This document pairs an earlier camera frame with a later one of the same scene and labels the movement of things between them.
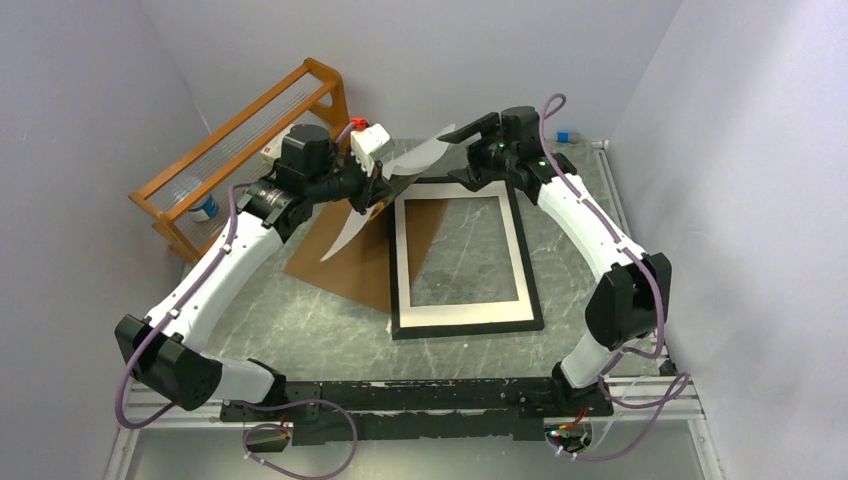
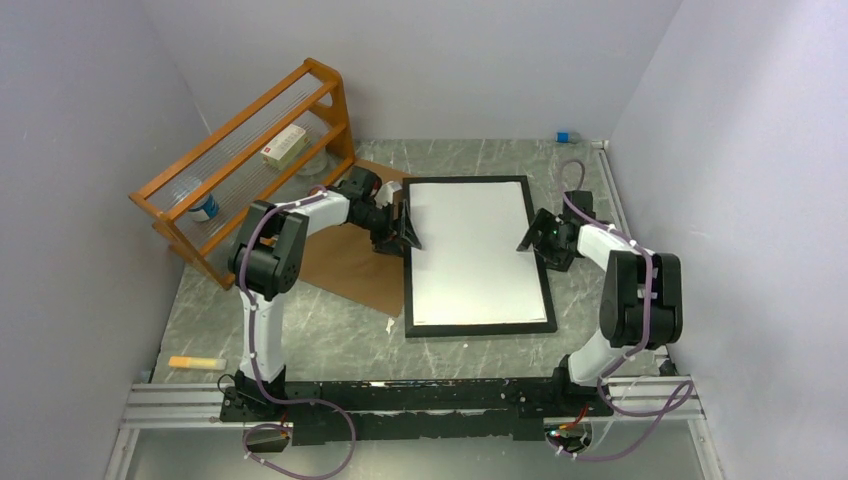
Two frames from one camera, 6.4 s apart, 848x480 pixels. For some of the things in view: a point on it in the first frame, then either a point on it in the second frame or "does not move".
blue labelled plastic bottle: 205,210 does not move
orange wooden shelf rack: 191,196 does not move
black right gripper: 474,177 to 543,222
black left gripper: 371,189 to 401,230
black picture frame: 436,331 to 441,330
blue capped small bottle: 564,136 does not move
